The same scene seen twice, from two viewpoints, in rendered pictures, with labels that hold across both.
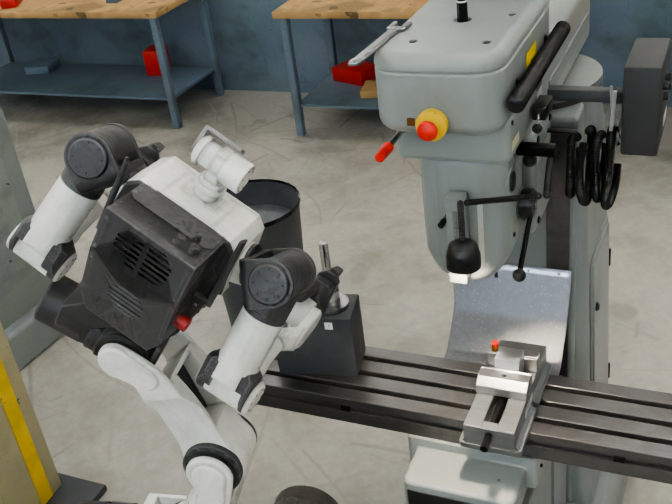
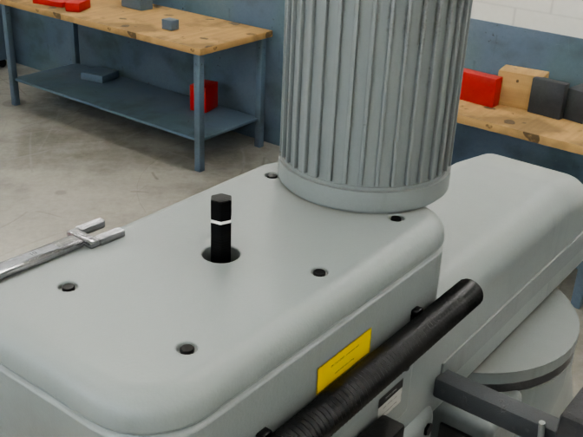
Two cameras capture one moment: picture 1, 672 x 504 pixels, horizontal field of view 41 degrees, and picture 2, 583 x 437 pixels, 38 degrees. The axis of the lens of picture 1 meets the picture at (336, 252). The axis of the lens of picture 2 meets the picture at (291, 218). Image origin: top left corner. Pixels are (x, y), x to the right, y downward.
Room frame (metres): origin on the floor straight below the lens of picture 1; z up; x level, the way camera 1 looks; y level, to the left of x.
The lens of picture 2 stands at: (1.09, -0.50, 2.27)
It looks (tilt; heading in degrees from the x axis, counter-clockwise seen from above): 26 degrees down; 9
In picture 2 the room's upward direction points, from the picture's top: 3 degrees clockwise
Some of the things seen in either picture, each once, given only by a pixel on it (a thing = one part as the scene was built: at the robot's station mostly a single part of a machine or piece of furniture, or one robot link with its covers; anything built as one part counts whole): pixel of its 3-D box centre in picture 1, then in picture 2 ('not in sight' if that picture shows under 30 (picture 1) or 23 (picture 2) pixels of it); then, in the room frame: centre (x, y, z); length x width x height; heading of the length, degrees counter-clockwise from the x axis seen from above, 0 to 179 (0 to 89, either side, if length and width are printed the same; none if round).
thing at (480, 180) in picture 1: (472, 203); not in sight; (1.78, -0.32, 1.47); 0.21 x 0.19 x 0.32; 63
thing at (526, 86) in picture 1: (539, 62); (359, 381); (1.74, -0.46, 1.79); 0.45 x 0.04 x 0.04; 153
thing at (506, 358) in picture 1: (509, 363); not in sight; (1.75, -0.38, 1.03); 0.06 x 0.05 x 0.06; 63
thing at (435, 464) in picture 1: (483, 433); not in sight; (1.78, -0.32, 0.79); 0.50 x 0.35 x 0.12; 153
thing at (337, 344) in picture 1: (318, 332); not in sight; (2.00, 0.08, 1.03); 0.22 x 0.12 x 0.20; 74
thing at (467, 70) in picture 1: (466, 55); (230, 317); (1.79, -0.32, 1.81); 0.47 x 0.26 x 0.16; 153
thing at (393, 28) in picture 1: (379, 42); (4, 269); (1.69, -0.14, 1.89); 0.24 x 0.04 x 0.01; 150
